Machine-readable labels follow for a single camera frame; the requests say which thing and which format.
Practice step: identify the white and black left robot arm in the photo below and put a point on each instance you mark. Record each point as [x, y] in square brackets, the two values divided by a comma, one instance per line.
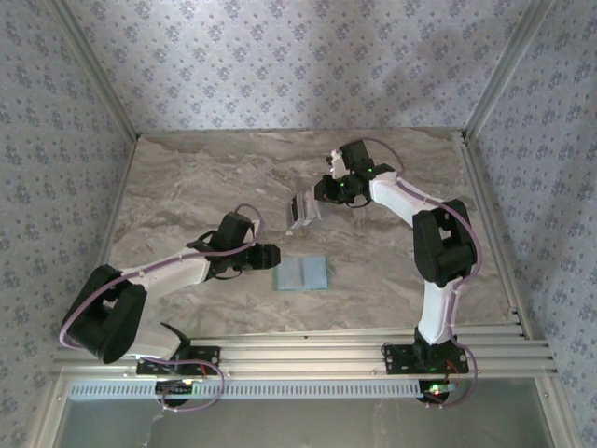
[177, 277]

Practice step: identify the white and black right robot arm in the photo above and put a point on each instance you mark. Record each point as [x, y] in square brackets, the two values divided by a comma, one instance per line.
[392, 196]

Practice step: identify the grey metal sheet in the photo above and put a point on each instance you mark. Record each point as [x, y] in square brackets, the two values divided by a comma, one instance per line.
[303, 424]

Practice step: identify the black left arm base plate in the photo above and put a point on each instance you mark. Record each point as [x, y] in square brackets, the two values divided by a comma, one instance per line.
[210, 357]

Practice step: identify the aluminium mounting rail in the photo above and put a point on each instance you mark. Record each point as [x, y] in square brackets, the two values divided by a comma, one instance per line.
[303, 354]

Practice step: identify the aluminium side rail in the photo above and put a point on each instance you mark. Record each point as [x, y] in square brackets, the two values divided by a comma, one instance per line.
[117, 210]
[486, 210]

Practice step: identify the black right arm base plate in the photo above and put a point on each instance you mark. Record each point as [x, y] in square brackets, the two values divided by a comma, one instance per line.
[396, 359]

